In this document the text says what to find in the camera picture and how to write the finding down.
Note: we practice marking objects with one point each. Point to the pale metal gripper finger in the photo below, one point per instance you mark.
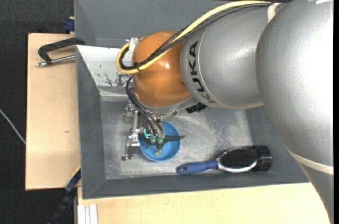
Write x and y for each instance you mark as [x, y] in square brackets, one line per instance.
[129, 150]
[136, 142]

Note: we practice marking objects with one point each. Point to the blue plastic bowl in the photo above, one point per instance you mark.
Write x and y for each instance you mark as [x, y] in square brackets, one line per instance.
[170, 150]

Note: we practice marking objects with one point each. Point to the dark green leafy toy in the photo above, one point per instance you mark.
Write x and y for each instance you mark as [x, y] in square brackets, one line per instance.
[174, 137]

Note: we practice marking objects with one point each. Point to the grey metal bin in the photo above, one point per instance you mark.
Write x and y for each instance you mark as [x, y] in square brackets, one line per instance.
[212, 135]

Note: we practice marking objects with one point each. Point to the brown cardboard board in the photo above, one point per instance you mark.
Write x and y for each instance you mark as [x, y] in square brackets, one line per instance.
[51, 117]

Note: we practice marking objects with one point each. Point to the black ribbed round cap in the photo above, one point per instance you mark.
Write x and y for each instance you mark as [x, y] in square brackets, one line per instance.
[265, 159]

